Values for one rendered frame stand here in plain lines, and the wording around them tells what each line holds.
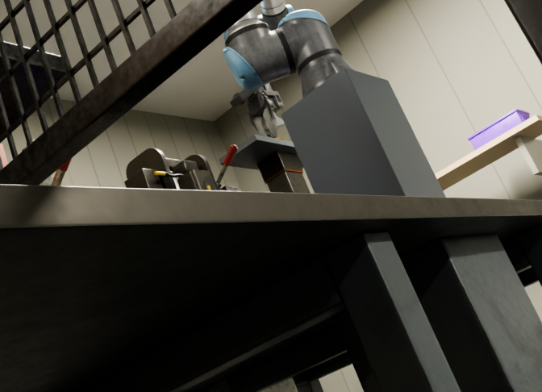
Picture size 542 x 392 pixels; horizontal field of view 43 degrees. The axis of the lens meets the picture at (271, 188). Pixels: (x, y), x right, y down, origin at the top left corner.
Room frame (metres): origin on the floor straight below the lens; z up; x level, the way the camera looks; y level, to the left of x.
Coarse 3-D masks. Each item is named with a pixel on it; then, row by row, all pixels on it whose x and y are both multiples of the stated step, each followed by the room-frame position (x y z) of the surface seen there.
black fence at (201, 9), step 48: (48, 0) 0.54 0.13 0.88; (240, 0) 0.44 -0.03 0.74; (528, 0) 0.35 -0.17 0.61; (0, 48) 0.58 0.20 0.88; (96, 48) 0.52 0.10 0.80; (144, 48) 0.48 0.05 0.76; (192, 48) 0.48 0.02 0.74; (0, 96) 0.59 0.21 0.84; (48, 96) 0.56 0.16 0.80; (96, 96) 0.52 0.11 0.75; (144, 96) 0.52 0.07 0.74; (48, 144) 0.55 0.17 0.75
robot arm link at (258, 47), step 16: (256, 16) 1.48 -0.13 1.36; (240, 32) 1.45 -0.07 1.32; (256, 32) 1.45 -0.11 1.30; (272, 32) 1.47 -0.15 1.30; (224, 48) 1.48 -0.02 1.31; (240, 48) 1.46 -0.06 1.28; (256, 48) 1.46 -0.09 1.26; (272, 48) 1.46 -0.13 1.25; (240, 64) 1.46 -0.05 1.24; (256, 64) 1.47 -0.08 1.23; (272, 64) 1.48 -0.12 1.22; (288, 64) 1.49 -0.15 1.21; (240, 80) 1.49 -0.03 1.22; (256, 80) 1.50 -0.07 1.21; (272, 80) 1.52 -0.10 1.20
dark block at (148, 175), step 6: (138, 174) 1.53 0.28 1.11; (144, 174) 1.53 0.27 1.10; (150, 174) 1.54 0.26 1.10; (132, 180) 1.55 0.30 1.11; (138, 180) 1.54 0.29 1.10; (144, 180) 1.53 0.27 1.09; (150, 180) 1.54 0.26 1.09; (156, 180) 1.56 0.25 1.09; (126, 186) 1.56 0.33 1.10; (132, 186) 1.55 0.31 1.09; (138, 186) 1.54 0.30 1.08; (144, 186) 1.53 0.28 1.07; (150, 186) 1.53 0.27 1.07; (156, 186) 1.55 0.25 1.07
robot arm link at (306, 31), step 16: (288, 16) 1.47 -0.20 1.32; (304, 16) 1.46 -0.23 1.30; (320, 16) 1.49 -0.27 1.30; (288, 32) 1.46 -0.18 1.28; (304, 32) 1.46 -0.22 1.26; (320, 32) 1.47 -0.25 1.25; (288, 48) 1.47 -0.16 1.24; (304, 48) 1.47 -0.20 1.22; (320, 48) 1.47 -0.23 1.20; (336, 48) 1.49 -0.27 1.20
